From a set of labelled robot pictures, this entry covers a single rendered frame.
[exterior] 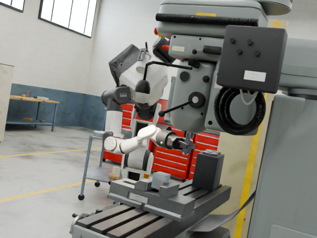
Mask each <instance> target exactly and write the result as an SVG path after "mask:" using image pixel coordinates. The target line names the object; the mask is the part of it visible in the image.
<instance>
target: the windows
mask: <svg viewBox="0 0 317 238"><path fill-rule="evenodd" d="M0 5H3V6H5V7H8V8H10V9H13V10H16V11H19V12H21V13H23V12H24V5H25V0H0ZM96 5H97V0H41V1H40V7H39V14H38V19H40V20H42V21H45V22H48V23H50V24H53V25H56V26H59V27H61V28H64V29H66V30H69V31H71V32H74V33H77V34H80V35H82V36H85V37H88V38H91V37H92V29H93V22H94V17H95V10H96Z"/></svg>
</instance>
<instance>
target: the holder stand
mask: <svg viewBox="0 0 317 238"><path fill-rule="evenodd" d="M224 156H225V155H224V154H221V152H219V151H215V150H208V149H207V150H206V151H202V152H201V153H198V154H197V159H196V164H195V169H194V175H193V180H192V187H197V188H201V189H205V190H209V191H213V190H214V189H215V188H216V187H217V186H218V185H219V182H220V177H221V172H222V167H223V161H224Z"/></svg>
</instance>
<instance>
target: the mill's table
mask: <svg viewBox="0 0 317 238"><path fill-rule="evenodd" d="M192 180H193V179H191V180H188V181H186V182H183V183H181V184H180V185H179V191H178V194H180V195H184V196H187V197H191V198H194V199H196V200H195V206H194V215H193V216H191V217H190V218H188V219H186V220H184V221H183V222H178V221H175V220H172V219H169V218H166V217H163V216H160V215H157V214H154V213H151V212H148V211H145V210H143V208H140V209H139V208H135V207H132V206H129V205H126V204H122V205H119V206H117V207H114V208H111V209H108V210H106V211H103V212H100V213H97V214H95V215H92V216H89V217H86V218H83V219H81V220H78V221H76V224H75V226H74V227H73V233H72V238H174V237H176V236H177V235H179V234H180V233H182V232H183V231H185V230H186V229H187V228H189V227H190V226H192V225H193V224H195V223H196V222H198V221H199V220H200V219H202V218H203V217H205V216H206V215H208V214H209V213H211V212H212V211H213V210H215V209H216V208H218V207H219V206H221V205H222V204H223V203H225V202H226V201H228V200H229V198H230V193H231V188H232V187H230V186H226V185H224V186H222V184H219V185H218V186H217V187H216V188H215V189H214V190H213V191H209V190H205V189H201V188H197V187H192Z"/></svg>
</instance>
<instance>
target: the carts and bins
mask: <svg viewBox="0 0 317 238"><path fill-rule="evenodd" d="M104 132H105V131H94V134H93V135H92V136H89V143H88V150H87V155H86V161H85V168H84V173H83V181H82V187H81V193H80V195H79V196H78V199H79V200H84V195H83V192H84V186H85V180H86V179H91V180H95V181H97V182H95V187H99V186H100V182H106V183H108V182H109V181H110V180H111V181H114V180H120V179H123V176H122V173H121V168H120V167H116V166H113V168H112V169H111V168H106V167H102V160H103V155H104V149H105V147H104V145H102V151H101V157H100V164H99V167H97V168H96V169H94V170H92V171H91V172H89V173H88V174H87V168H88V162H89V156H90V150H91V144H92V139H99V140H102V139H103V133H104ZM121 135H122V136H123V138H124V139H125V140H127V139H131V138H132V131H131V129H126V128H121ZM99 181H100V182H99ZM116 203H118V202H117V201H115V202H114V203H113V204H116Z"/></svg>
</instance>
